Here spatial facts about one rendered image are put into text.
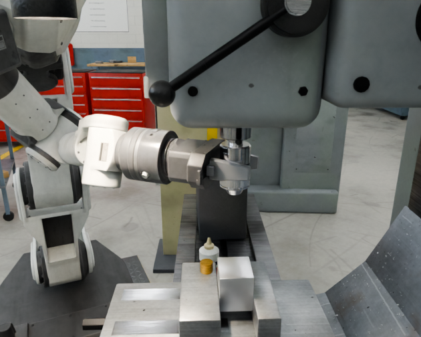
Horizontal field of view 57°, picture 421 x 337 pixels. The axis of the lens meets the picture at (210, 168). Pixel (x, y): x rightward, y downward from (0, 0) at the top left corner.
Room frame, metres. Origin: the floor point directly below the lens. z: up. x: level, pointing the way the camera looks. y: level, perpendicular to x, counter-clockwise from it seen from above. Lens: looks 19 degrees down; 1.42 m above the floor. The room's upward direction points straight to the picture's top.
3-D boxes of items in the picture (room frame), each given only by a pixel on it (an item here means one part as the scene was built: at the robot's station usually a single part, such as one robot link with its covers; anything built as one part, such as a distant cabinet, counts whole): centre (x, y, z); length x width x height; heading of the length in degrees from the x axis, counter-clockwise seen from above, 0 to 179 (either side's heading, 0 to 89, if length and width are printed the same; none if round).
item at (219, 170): (0.53, -0.03, 1.23); 0.06 x 0.02 x 0.03; 70
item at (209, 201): (0.98, -0.02, 1.03); 0.22 x 0.12 x 0.20; 4
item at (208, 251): (0.68, 0.00, 0.99); 0.04 x 0.04 x 0.11
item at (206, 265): (0.57, 0.01, 1.05); 0.02 x 0.02 x 0.02
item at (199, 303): (0.52, 0.02, 1.02); 0.15 x 0.06 x 0.04; 2
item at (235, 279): (0.52, -0.04, 1.05); 0.06 x 0.05 x 0.06; 2
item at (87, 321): (0.51, 0.19, 0.98); 0.04 x 0.02 x 0.02; 92
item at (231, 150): (0.56, -0.04, 1.26); 0.05 x 0.05 x 0.01
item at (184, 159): (0.59, 0.05, 1.23); 0.13 x 0.12 x 0.10; 161
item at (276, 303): (0.52, -0.01, 0.99); 0.35 x 0.15 x 0.11; 92
